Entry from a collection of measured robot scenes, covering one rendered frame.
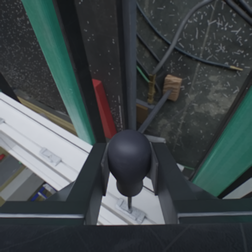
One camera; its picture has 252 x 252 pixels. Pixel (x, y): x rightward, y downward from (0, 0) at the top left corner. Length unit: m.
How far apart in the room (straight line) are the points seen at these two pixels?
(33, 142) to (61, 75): 0.22
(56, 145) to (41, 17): 0.25
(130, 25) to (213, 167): 0.42
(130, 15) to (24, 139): 0.39
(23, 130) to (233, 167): 0.40
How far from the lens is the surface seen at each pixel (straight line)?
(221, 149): 0.18
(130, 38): 0.55
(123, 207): 0.32
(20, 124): 0.47
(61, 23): 0.22
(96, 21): 0.56
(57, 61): 0.24
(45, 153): 0.39
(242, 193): 0.21
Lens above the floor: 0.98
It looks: 31 degrees down
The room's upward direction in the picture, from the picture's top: 141 degrees counter-clockwise
